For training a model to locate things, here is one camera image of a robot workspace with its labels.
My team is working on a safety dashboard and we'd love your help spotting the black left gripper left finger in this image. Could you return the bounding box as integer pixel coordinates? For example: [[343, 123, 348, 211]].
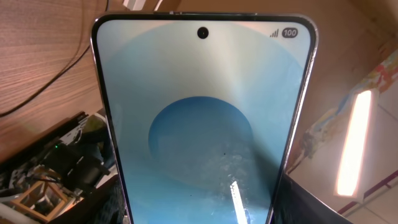
[[49, 174, 127, 224]]

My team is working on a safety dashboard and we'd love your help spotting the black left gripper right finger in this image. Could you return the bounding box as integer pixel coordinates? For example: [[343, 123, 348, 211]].
[[272, 174, 351, 224]]

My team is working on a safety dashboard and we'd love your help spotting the turquoise screen smartphone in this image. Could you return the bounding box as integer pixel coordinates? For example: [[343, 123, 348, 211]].
[[91, 11, 318, 223]]

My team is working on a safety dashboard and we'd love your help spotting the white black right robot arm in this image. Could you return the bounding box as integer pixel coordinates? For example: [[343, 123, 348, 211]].
[[1, 112, 116, 198]]

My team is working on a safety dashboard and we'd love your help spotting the ceiling light fixture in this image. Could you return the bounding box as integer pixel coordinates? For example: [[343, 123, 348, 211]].
[[335, 89, 379, 198]]

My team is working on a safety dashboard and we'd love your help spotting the black charging cable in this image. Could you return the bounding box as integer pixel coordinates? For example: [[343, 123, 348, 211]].
[[0, 0, 109, 118]]

